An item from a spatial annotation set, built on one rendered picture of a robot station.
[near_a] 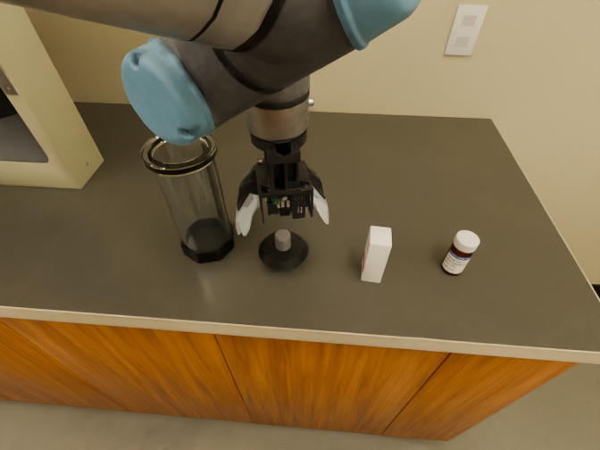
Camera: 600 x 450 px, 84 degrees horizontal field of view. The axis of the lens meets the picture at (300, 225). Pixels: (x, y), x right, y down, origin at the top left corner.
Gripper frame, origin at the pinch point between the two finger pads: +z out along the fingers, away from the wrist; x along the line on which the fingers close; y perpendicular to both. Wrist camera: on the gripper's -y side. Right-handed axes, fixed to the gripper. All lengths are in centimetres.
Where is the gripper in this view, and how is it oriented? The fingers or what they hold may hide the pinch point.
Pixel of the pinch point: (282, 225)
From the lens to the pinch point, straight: 56.9
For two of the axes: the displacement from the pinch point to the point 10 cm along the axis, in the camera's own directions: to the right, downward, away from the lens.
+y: 1.8, 7.3, -6.6
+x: 9.8, -1.4, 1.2
